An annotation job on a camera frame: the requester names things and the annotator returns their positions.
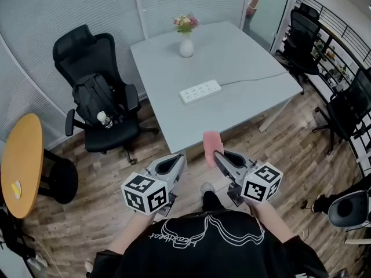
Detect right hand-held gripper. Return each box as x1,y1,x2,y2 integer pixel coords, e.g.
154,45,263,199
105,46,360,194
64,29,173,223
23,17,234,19
213,150,283,207

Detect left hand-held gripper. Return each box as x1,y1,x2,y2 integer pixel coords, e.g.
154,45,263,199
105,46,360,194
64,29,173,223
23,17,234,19
121,153,187,216

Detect pink cloth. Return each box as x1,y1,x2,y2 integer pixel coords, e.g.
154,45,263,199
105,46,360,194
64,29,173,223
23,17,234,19
203,130,224,167

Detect white power strip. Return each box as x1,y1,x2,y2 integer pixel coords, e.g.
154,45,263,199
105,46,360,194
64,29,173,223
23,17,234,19
179,79,222,106

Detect person's left forearm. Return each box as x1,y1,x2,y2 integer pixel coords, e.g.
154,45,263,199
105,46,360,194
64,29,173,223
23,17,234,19
107,211,156,254

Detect person's right forearm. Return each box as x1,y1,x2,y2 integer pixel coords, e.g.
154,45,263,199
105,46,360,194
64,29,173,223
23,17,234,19
249,200,296,243

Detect person's white shoe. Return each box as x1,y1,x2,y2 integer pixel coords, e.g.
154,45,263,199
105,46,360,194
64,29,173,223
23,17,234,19
199,182,216,201

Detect person's black trouser leg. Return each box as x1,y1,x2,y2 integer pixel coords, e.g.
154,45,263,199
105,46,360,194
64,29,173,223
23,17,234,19
201,189,230,214

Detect white table leg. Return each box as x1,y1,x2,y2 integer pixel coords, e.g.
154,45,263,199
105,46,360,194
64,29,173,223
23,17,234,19
257,101,290,133

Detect black office chair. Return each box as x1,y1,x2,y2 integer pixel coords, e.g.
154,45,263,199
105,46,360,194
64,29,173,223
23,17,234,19
311,68,371,156
52,24,159,165
282,3,322,95

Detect clear plastic water bottle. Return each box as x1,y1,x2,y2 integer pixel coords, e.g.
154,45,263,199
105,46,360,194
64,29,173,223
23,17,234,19
97,111,114,129

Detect person's black printed shirt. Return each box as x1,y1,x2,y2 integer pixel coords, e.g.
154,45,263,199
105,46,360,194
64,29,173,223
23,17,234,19
89,208,328,278

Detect black backpack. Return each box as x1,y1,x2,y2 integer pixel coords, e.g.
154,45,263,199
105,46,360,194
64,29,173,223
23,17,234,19
71,73,122,127

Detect grey and black chair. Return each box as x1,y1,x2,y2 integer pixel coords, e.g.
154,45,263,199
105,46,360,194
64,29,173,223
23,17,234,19
314,181,371,231

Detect round wooden side table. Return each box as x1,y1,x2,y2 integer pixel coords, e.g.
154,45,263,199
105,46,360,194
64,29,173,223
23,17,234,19
0,113,44,220

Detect pink and yellow flowers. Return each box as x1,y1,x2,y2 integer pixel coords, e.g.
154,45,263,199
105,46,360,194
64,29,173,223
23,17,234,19
173,13,199,34

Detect small yellow white object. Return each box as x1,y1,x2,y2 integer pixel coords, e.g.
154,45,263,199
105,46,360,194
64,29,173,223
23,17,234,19
10,180,23,199

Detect black metal railing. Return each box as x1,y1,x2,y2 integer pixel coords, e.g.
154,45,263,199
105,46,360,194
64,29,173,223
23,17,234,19
298,0,371,179

